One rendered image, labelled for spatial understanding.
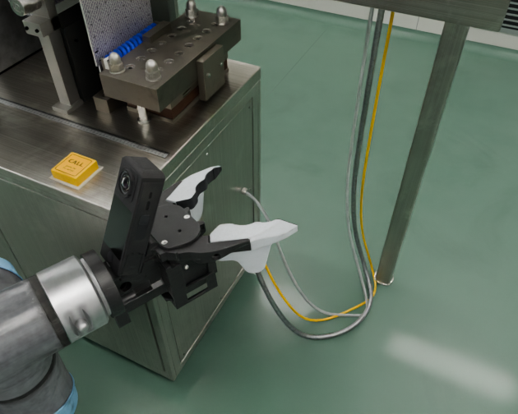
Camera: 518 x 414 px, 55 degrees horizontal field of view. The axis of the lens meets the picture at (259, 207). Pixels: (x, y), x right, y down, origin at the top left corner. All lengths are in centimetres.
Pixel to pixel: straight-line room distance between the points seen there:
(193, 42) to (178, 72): 14
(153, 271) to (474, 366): 158
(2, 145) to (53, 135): 12
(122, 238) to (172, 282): 7
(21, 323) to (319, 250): 174
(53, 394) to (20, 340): 10
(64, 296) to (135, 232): 8
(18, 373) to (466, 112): 286
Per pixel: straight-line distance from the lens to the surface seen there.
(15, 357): 50
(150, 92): 117
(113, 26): 132
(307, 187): 240
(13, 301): 49
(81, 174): 113
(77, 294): 49
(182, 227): 51
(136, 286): 53
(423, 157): 161
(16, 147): 130
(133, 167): 47
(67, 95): 136
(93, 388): 187
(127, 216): 48
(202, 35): 136
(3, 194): 142
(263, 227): 50
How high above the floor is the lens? 162
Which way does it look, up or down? 45 degrees down
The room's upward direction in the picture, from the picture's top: straight up
